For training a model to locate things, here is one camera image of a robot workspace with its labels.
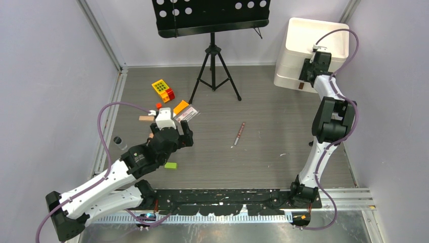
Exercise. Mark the clear false lashes pack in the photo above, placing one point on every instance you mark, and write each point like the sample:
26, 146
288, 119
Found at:
187, 114

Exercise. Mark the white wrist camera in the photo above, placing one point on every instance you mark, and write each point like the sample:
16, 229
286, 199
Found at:
163, 118
319, 48

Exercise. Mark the white drawer organizer box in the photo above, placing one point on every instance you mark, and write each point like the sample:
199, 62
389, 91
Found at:
300, 38

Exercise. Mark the green rectangular block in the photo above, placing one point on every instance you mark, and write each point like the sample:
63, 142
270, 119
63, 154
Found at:
171, 166

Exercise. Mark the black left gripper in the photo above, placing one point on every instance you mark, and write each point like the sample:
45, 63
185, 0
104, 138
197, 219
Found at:
185, 139

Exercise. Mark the orange white tube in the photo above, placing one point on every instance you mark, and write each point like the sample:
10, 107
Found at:
180, 107

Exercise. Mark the clear small cup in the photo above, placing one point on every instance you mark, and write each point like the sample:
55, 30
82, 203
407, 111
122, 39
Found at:
120, 143

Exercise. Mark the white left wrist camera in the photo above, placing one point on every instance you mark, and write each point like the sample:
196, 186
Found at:
163, 118

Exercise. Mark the red silver lip pen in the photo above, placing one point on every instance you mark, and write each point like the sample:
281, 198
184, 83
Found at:
239, 133

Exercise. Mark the black music stand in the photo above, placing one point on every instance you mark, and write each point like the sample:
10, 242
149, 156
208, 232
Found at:
184, 18

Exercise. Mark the beige rectangular block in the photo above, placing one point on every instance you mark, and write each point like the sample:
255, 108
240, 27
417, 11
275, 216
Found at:
146, 118

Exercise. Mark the red orange toy block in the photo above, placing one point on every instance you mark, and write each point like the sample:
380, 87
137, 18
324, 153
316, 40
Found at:
167, 95

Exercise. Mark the yellow green toy block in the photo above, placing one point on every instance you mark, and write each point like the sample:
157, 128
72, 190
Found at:
160, 86

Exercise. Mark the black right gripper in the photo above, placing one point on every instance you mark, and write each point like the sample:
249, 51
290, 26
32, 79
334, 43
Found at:
306, 64

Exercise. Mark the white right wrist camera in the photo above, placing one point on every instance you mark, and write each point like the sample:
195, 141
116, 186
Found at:
319, 48

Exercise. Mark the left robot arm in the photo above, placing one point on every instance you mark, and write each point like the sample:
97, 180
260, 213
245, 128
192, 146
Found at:
119, 187

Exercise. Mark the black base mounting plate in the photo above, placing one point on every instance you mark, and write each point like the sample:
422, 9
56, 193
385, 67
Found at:
225, 202

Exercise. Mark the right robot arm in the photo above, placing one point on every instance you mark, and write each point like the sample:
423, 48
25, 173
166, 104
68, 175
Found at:
332, 124

